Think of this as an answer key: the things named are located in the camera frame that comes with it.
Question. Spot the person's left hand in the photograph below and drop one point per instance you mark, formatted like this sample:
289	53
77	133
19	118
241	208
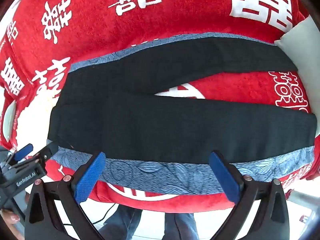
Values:
10	218

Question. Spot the grey furniture frame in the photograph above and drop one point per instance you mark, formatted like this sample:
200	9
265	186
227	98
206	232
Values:
300	200

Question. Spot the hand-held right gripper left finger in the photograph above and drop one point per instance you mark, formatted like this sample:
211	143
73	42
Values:
90	177

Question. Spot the person's right leg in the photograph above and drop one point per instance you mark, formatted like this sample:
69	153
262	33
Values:
180	226

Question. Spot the red printed blanket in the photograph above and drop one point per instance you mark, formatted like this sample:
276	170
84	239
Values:
100	17

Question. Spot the black pants with blue trim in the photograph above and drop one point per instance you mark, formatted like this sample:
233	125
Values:
150	120

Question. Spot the white pillow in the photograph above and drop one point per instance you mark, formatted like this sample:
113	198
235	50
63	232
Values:
300	37

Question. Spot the pale oval cushion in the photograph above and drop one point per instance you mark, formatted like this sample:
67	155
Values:
8	120

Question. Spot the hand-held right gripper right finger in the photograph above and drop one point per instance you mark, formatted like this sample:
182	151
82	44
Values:
225	177

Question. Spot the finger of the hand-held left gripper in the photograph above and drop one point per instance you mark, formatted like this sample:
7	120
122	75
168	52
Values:
23	151
48	151

